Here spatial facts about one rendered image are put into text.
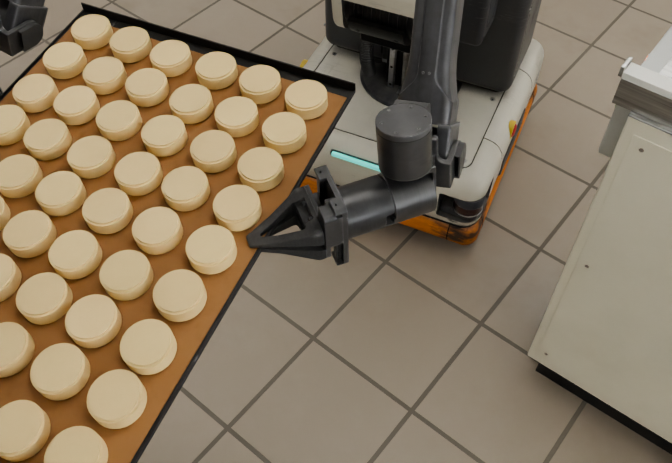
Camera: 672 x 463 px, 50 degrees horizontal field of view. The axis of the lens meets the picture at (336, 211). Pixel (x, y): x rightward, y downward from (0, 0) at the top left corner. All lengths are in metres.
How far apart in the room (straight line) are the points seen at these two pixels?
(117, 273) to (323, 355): 1.11
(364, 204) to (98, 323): 0.29
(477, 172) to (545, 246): 0.36
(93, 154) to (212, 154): 0.13
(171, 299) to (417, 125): 0.29
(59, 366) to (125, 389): 0.07
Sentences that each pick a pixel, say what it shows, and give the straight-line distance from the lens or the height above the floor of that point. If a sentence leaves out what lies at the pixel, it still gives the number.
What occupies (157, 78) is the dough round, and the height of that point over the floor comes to 1.02.
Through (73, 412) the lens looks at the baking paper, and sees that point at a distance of 0.72.
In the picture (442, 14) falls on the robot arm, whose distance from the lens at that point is 0.81.
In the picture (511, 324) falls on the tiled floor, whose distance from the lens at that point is 1.89.
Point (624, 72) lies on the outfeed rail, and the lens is 1.16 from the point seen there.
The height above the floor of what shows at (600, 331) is 0.32.
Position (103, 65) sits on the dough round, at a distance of 0.95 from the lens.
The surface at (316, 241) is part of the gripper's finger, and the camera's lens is 0.74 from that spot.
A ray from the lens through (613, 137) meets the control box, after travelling 1.28.
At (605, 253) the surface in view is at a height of 0.54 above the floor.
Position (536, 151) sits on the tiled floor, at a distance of 2.29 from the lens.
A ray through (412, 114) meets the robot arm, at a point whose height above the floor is 1.09.
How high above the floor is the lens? 1.59
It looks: 51 degrees down
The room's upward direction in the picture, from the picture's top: straight up
